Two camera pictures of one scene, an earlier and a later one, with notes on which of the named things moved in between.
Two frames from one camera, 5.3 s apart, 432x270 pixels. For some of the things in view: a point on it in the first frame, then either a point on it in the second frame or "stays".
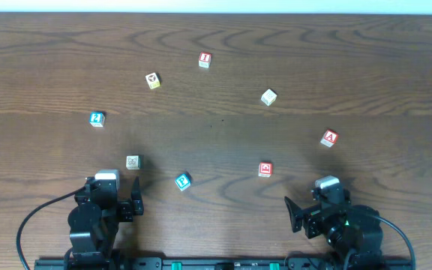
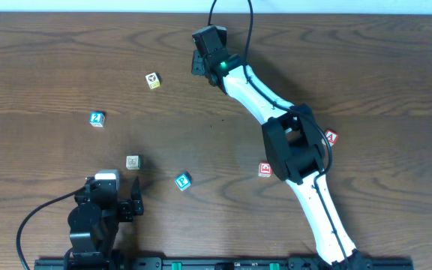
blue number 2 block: x=97 y=118 stays
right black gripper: x=310 y=220 -> x=196 y=62
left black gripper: x=124 y=210 stays
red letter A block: x=329 y=138 stays
